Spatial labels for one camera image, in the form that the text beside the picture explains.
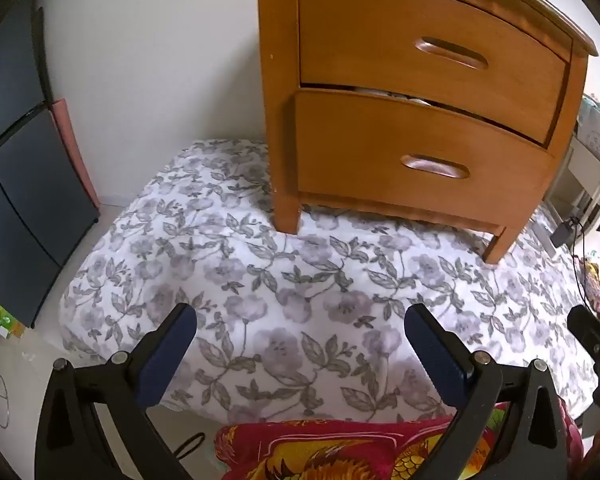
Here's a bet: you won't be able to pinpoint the dark wardrobe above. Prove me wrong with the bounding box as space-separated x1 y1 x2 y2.
0 0 101 331

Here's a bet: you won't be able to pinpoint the wooden drawer holding clothes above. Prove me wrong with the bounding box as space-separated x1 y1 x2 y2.
294 87 556 226

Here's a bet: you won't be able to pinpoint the pink board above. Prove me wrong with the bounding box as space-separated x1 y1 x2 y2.
52 99 101 211

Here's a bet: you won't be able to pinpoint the grey floral bedsheet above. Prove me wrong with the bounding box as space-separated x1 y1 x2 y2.
60 139 600 426

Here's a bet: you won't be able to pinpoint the red printed blanket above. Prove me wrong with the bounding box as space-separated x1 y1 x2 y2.
215 400 586 480

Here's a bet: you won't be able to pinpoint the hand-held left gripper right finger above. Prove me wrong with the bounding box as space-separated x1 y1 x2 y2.
404 302 573 480

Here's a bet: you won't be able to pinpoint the green packaging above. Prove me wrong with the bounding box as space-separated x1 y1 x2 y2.
0 287 29 342

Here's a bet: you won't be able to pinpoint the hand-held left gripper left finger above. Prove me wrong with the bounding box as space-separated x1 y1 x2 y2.
35 302 198 480

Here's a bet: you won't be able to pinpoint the colourful small things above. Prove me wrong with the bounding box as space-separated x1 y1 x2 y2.
580 255 600 311

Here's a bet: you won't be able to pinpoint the wooden drawer with shut front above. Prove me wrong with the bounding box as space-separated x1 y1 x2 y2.
297 0 574 146

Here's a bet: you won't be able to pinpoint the wooden nightstand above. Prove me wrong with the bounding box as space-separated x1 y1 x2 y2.
256 0 600 266

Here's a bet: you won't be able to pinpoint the black charger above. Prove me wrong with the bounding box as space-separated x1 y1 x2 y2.
551 217 584 249

